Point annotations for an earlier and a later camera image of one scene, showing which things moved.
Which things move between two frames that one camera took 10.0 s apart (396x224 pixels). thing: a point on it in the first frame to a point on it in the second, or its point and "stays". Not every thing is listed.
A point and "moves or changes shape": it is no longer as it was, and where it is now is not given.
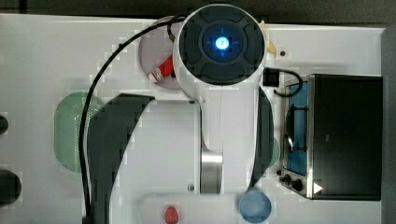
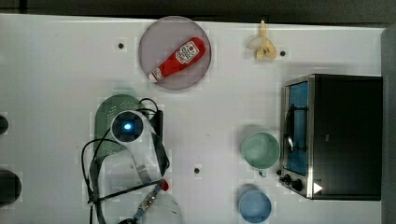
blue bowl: (255, 205) stays
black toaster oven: (333, 136) stays
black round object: (4, 124) stays
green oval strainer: (66, 128) moves or changes shape
